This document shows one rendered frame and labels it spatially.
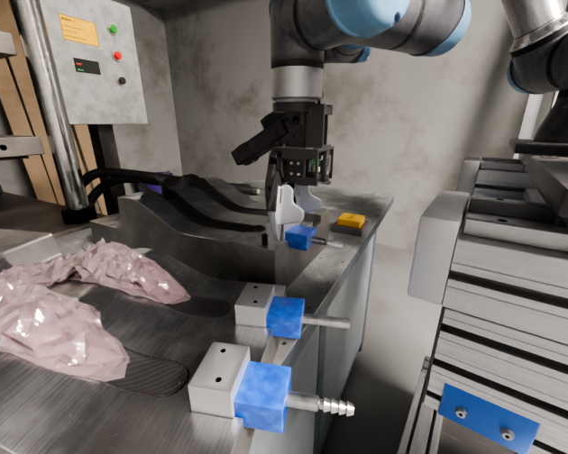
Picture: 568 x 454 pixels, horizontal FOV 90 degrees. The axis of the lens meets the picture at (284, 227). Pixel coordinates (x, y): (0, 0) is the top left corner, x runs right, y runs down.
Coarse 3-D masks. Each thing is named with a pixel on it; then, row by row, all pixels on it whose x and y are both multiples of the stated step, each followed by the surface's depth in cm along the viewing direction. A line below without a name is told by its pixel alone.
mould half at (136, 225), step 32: (192, 192) 66; (224, 192) 72; (96, 224) 66; (128, 224) 60; (160, 224) 55; (192, 224) 57; (256, 224) 56; (320, 224) 61; (192, 256) 53; (224, 256) 49; (256, 256) 46; (288, 256) 49
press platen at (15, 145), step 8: (0, 136) 80; (8, 136) 80; (16, 136) 80; (24, 136) 80; (32, 136) 80; (0, 144) 74; (8, 144) 75; (16, 144) 77; (24, 144) 78; (32, 144) 80; (40, 144) 81; (0, 152) 74; (8, 152) 76; (16, 152) 77; (24, 152) 79; (32, 152) 80; (40, 152) 82
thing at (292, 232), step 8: (288, 224) 48; (296, 224) 51; (272, 232) 49; (288, 232) 48; (296, 232) 47; (304, 232) 47; (312, 232) 48; (288, 240) 48; (296, 240) 47; (304, 240) 47; (312, 240) 48; (320, 240) 47; (296, 248) 48; (304, 248) 47
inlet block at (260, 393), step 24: (216, 360) 25; (240, 360) 25; (192, 384) 22; (216, 384) 22; (240, 384) 24; (264, 384) 24; (288, 384) 24; (192, 408) 23; (216, 408) 23; (240, 408) 23; (264, 408) 22; (312, 408) 23; (336, 408) 23
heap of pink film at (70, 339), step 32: (96, 256) 35; (128, 256) 37; (0, 288) 32; (32, 288) 28; (128, 288) 34; (160, 288) 35; (0, 320) 25; (32, 320) 25; (64, 320) 26; (96, 320) 28; (32, 352) 24; (64, 352) 24; (96, 352) 26
